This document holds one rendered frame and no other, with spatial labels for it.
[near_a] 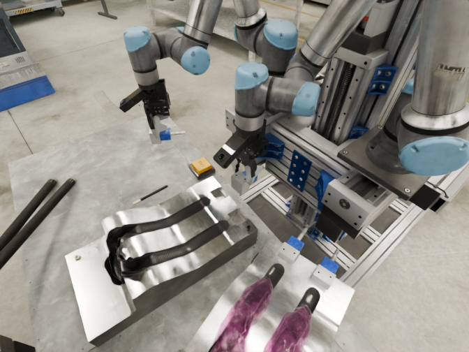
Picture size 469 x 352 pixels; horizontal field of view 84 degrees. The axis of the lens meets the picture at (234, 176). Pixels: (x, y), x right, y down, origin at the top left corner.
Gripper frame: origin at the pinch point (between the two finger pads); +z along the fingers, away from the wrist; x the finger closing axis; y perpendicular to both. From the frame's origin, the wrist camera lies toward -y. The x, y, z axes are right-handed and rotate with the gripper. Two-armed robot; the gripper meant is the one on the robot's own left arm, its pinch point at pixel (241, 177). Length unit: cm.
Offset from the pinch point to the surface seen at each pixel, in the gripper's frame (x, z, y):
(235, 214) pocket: -4.6, 8.7, -7.0
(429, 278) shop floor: -74, 95, 87
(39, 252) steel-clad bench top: 30, 15, -59
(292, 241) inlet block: -23.2, 8.2, -1.2
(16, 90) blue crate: 300, 79, -38
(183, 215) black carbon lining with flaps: 5.5, 7.1, -19.9
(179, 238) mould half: -0.6, 6.5, -25.6
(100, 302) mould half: -1, 9, -50
